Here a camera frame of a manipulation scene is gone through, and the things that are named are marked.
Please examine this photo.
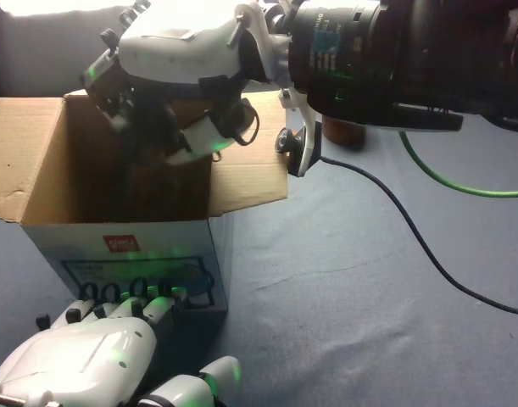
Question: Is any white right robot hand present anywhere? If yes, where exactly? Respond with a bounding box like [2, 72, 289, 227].
[81, 0, 271, 167]

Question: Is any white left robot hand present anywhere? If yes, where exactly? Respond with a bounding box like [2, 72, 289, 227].
[0, 286, 243, 407]

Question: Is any cardboard box with blue print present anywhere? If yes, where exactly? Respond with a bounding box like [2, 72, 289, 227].
[0, 91, 290, 324]

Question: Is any brown cylindrical container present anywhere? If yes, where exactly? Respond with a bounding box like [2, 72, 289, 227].
[320, 113, 368, 149]

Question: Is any grey table cloth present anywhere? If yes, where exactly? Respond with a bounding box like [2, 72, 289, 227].
[0, 91, 518, 407]

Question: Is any wrist camera on white bracket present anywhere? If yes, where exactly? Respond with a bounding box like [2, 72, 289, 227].
[274, 84, 326, 178]

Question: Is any dark blue cable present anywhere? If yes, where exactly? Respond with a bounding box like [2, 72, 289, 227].
[320, 155, 518, 317]

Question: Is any green cable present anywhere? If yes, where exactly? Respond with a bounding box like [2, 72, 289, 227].
[397, 130, 518, 199]

